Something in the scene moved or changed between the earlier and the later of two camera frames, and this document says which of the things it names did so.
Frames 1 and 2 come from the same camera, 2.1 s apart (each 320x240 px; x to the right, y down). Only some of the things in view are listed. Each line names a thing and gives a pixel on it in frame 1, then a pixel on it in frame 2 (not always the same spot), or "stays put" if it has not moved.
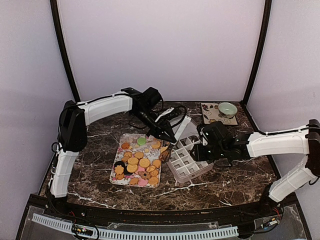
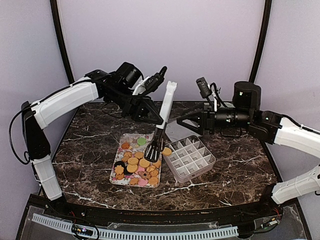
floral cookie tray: (138, 161) stays put
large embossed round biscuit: (144, 163) stays put
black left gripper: (159, 128) to (132, 106)
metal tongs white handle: (165, 154) to (154, 151)
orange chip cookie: (125, 145) stays put
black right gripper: (199, 155) to (208, 123)
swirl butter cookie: (126, 155) stays put
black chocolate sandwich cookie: (119, 163) stays put
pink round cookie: (142, 182) stays put
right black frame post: (267, 18) stays put
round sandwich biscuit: (157, 145) to (166, 151)
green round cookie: (141, 141) stays put
